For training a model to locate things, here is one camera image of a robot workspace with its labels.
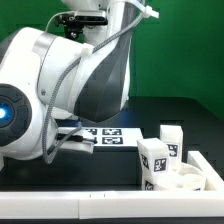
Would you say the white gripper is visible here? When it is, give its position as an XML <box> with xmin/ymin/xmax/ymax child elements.
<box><xmin>57</xmin><ymin>127</ymin><xmax>97</xmax><ymax>154</ymax></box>

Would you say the white round stool seat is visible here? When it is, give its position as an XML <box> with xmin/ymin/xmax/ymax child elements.
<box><xmin>141</xmin><ymin>163</ymin><xmax>208</xmax><ymax>192</ymax></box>

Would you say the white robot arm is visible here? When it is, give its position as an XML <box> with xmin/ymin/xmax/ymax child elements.
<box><xmin>0</xmin><ymin>0</ymin><xmax>159</xmax><ymax>163</ymax></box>

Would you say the white marker sheet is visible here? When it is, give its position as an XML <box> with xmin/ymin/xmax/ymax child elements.
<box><xmin>84</xmin><ymin>127</ymin><xmax>143</xmax><ymax>147</ymax></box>

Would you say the white workspace border frame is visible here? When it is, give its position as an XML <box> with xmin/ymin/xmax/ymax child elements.
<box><xmin>0</xmin><ymin>151</ymin><xmax>224</xmax><ymax>219</ymax></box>

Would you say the black camera on stand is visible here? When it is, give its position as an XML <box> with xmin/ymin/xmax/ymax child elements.
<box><xmin>55</xmin><ymin>10</ymin><xmax>108</xmax><ymax>40</ymax></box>

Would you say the grey camera cable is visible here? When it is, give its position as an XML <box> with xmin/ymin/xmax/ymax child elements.
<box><xmin>43</xmin><ymin>11</ymin><xmax>75</xmax><ymax>34</ymax></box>

